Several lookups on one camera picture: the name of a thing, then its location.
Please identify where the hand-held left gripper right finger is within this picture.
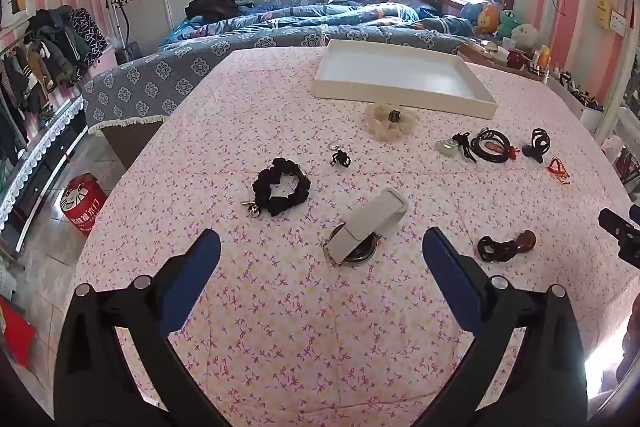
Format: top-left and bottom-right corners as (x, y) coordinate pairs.
(421, 227), (588, 427)

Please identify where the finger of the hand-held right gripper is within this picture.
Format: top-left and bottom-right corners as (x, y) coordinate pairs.
(598, 208), (640, 239)
(617, 236), (640, 269)

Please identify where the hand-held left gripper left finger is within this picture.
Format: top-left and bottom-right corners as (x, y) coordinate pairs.
(54, 228), (236, 427)

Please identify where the red cord gold coin bracelet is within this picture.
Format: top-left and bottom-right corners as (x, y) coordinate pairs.
(545, 155), (573, 185)

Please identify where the black scrunchie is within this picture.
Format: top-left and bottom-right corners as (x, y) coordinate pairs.
(242, 157), (312, 218)

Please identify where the black leather bracelet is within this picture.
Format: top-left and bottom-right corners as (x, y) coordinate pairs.
(470, 127), (512, 166)

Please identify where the orange pendant red knot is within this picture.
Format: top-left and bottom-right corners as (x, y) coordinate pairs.
(484, 143), (521, 160)

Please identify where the cream scrunchie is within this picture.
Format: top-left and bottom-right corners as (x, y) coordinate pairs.
(364, 103), (418, 142)

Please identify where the white rectangular tray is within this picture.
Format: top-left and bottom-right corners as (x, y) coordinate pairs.
(313, 39), (499, 118)

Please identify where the dark blue hair claw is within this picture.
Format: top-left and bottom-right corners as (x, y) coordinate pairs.
(522, 127), (552, 164)

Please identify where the pink floral tablecloth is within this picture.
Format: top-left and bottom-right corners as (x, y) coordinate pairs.
(62, 47), (636, 427)

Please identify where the red round stool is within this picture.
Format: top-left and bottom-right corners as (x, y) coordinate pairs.
(60, 173), (108, 235)

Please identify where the small black bow clip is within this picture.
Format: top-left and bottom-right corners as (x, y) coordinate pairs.
(327, 139), (352, 168)

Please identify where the white lace shelf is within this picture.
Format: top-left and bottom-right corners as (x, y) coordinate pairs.
(0, 97), (88, 253)

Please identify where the white plush toy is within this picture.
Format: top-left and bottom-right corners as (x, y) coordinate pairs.
(515, 23), (538, 50)

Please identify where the grey patterned bedspread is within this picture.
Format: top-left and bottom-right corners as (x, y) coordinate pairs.
(82, 19), (483, 135)

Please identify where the wooden box of cosmetics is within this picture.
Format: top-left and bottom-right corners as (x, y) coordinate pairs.
(457, 41), (551, 82)

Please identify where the green plush toy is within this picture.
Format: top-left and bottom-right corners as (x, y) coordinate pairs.
(496, 9), (530, 40)

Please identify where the orange plush toy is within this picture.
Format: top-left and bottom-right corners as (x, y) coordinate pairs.
(475, 2), (501, 34)

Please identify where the black garment steamer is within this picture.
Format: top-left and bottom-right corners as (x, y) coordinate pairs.
(97, 0), (141, 65)

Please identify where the black clothing pile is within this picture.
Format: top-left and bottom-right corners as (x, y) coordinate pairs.
(185, 0), (241, 22)

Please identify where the clothes rack with coats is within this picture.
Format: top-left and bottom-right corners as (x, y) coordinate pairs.
(0, 6), (108, 158)

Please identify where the blue quilt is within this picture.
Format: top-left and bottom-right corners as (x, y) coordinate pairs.
(160, 0), (476, 44)

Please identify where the grey strap wristwatch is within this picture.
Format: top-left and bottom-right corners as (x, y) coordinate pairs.
(324, 187), (410, 267)

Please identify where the jade pendant black cord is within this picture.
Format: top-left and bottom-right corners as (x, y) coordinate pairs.
(436, 132), (478, 164)

